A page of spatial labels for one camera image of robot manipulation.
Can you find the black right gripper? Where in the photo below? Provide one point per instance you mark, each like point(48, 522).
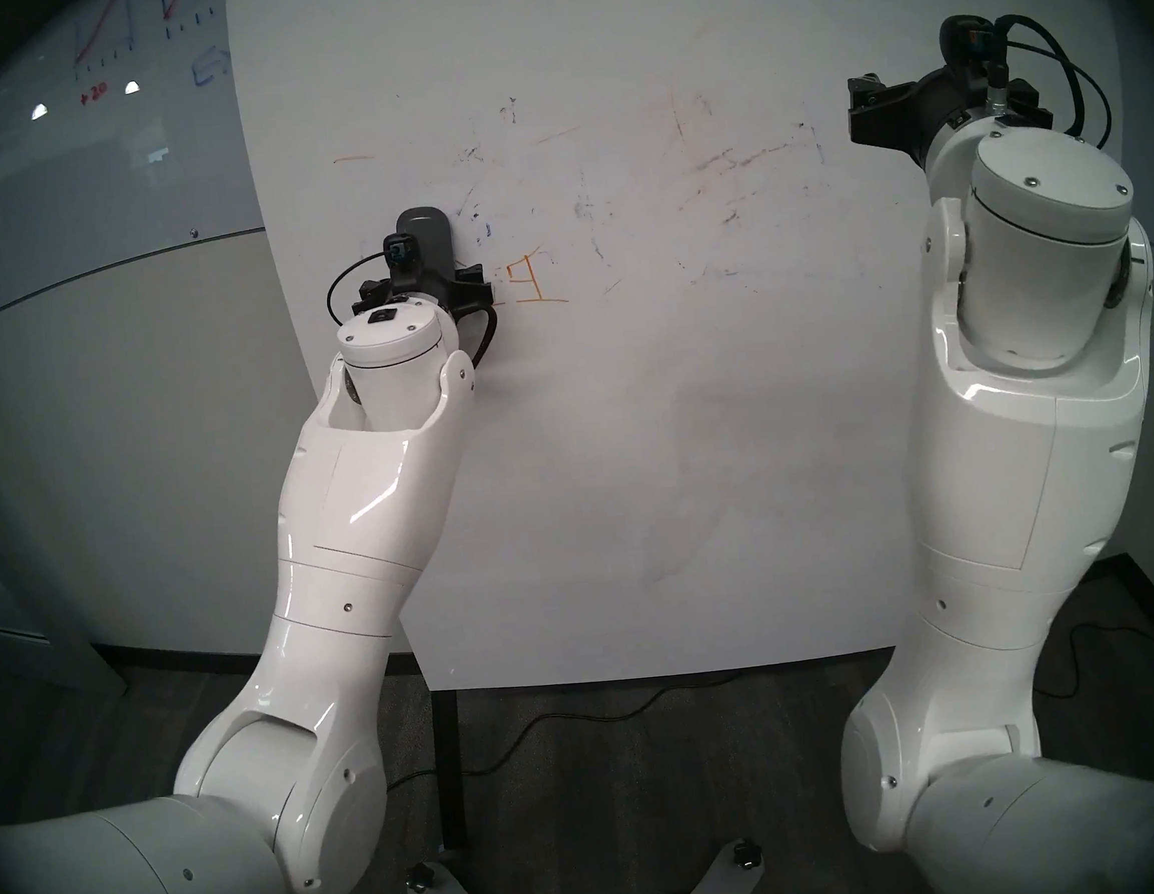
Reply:
point(946, 97)

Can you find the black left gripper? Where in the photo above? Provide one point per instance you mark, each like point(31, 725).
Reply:
point(423, 289)

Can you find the dark grey whiteboard eraser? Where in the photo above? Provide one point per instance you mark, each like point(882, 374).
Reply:
point(430, 238)

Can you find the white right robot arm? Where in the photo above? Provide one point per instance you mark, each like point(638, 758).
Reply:
point(1015, 513)

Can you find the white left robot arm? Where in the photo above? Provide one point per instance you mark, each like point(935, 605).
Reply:
point(329, 593)

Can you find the large white whiteboard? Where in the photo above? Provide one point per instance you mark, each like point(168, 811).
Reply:
point(687, 441)

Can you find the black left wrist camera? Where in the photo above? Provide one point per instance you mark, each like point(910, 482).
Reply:
point(400, 258)

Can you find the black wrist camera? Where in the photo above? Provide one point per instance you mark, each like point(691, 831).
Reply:
point(967, 40)
point(400, 258)

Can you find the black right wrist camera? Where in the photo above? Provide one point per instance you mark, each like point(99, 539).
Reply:
point(967, 40)

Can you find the glass wall board with writing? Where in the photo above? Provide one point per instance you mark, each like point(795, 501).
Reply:
point(81, 173)

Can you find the black whiteboard stand post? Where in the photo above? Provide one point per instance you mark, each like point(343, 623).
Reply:
point(450, 773)

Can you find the black base plate knob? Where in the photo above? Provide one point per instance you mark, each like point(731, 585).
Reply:
point(419, 877)
point(743, 851)

